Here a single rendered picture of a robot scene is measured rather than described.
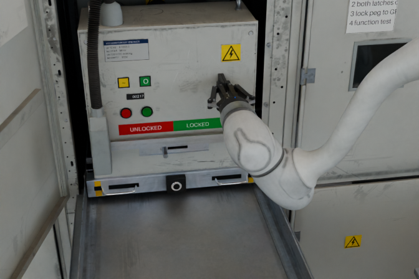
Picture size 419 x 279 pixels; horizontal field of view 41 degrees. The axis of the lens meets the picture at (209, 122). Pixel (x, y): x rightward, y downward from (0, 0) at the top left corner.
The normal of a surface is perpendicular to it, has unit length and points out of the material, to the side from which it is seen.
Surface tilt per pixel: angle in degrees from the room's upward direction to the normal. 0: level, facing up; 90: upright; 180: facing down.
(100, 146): 90
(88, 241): 0
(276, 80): 90
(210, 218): 0
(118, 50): 90
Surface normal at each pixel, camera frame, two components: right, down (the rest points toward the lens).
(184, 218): 0.00, -0.88
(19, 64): 0.99, 0.06
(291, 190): 0.01, 0.60
